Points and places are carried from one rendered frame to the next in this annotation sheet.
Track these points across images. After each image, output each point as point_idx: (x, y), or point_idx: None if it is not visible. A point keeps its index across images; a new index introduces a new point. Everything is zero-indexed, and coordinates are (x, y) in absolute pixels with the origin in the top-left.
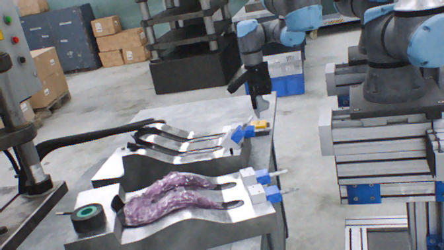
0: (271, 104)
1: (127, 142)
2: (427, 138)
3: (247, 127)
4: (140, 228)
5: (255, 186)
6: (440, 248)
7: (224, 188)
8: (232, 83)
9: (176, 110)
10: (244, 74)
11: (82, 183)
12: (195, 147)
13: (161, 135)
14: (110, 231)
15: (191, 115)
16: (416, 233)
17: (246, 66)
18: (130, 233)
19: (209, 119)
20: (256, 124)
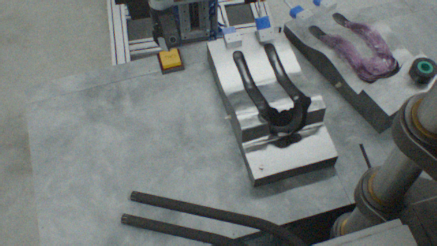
0: (81, 76)
1: (195, 221)
2: None
3: (229, 31)
4: (396, 55)
5: (326, 3)
6: (211, 7)
7: (317, 33)
8: (175, 34)
9: (65, 212)
10: (171, 16)
11: (314, 202)
12: (266, 70)
13: (265, 98)
14: (423, 55)
15: (97, 171)
16: (208, 11)
17: (171, 6)
18: (403, 59)
19: (120, 136)
20: (173, 56)
